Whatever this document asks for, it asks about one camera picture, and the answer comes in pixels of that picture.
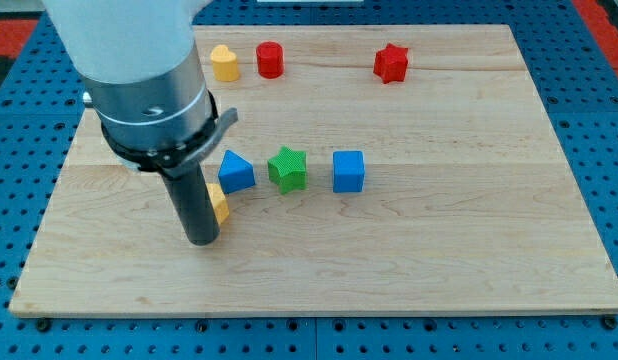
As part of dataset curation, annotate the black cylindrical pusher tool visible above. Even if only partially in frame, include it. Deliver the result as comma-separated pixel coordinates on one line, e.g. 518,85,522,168
161,165,220,246

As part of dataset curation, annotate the yellow hexagon block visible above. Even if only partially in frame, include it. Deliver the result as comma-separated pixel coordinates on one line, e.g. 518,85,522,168
206,183,230,225

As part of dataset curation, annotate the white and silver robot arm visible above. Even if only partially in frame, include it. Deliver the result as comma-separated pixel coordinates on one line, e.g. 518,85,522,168
43,0,235,246

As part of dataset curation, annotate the yellow heart block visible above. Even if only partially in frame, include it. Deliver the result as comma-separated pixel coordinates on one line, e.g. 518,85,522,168
210,44,240,82

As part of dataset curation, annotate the black clamp with grey lever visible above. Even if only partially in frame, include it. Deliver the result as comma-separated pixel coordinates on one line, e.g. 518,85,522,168
101,93,238,179

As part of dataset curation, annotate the blue triangle block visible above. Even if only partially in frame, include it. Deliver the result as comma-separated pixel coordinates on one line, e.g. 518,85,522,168
218,150,256,194

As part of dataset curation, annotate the green star block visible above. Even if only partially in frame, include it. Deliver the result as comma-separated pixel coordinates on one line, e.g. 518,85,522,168
267,146,307,194

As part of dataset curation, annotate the red cylinder block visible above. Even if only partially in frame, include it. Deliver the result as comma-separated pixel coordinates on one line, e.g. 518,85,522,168
256,41,284,79

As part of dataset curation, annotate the blue cube block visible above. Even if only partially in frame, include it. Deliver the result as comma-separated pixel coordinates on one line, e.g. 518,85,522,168
332,150,366,193

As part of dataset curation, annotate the light wooden board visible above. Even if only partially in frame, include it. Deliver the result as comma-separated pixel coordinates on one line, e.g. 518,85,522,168
10,25,618,318

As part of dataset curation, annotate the red star block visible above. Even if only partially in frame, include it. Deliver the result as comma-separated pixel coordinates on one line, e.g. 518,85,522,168
373,43,409,84

